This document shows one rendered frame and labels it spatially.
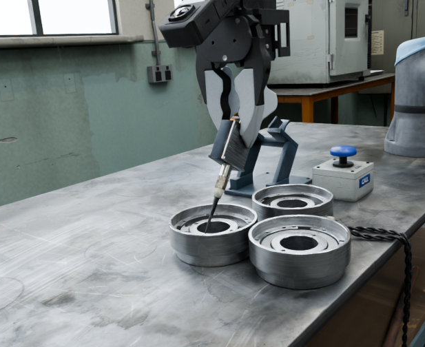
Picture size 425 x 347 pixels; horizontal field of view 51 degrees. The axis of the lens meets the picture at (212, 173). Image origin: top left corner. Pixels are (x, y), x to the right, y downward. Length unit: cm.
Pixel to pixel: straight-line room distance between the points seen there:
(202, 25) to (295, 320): 28
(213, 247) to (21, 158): 171
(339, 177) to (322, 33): 214
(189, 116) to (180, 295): 235
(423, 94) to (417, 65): 6
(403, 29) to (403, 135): 346
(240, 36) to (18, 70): 170
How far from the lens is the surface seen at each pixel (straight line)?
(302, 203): 62
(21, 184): 215
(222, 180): 51
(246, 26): 49
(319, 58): 281
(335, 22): 278
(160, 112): 260
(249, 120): 50
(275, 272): 45
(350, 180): 70
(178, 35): 44
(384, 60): 448
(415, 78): 98
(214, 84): 53
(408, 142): 98
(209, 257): 50
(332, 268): 45
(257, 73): 49
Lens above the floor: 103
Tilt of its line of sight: 15 degrees down
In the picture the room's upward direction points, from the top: 4 degrees counter-clockwise
